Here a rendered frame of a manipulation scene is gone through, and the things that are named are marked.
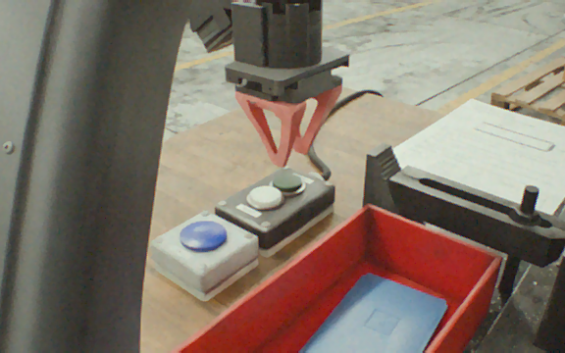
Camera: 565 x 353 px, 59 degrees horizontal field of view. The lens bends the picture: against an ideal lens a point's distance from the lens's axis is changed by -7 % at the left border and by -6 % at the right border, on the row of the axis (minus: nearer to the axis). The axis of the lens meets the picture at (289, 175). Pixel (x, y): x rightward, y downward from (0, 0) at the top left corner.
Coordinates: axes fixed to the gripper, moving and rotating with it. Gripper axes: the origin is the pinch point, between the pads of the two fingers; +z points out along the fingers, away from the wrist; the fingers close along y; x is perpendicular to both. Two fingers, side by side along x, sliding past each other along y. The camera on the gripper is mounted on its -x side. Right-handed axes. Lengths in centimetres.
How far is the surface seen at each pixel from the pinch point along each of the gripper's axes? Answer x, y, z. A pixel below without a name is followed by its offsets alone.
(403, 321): 17.1, 7.4, 5.9
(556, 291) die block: 26.3, 2.9, 1.3
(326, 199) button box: 3.3, -1.5, 4.8
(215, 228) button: 0.5, 10.5, 3.0
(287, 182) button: 0.3, 0.7, 3.0
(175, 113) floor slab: -210, -146, 98
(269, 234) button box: 3.3, 6.9, 4.3
